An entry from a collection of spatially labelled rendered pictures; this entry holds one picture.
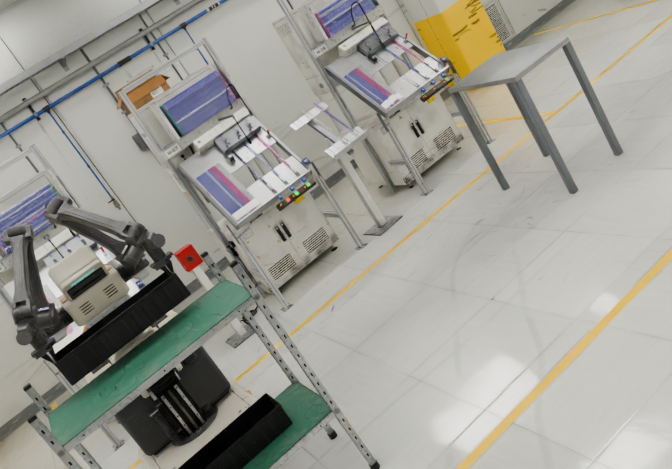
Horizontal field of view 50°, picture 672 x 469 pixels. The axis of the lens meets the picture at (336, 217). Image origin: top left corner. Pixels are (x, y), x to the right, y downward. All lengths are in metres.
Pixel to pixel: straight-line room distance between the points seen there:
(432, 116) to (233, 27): 2.26
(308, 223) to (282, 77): 2.19
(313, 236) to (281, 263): 0.33
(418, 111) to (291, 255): 1.62
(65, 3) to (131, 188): 1.71
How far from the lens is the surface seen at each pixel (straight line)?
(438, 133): 6.11
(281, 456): 2.99
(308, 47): 5.85
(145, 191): 6.84
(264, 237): 5.41
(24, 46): 6.84
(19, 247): 3.15
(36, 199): 5.22
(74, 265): 3.31
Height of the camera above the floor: 1.80
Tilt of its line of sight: 16 degrees down
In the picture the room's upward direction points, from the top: 32 degrees counter-clockwise
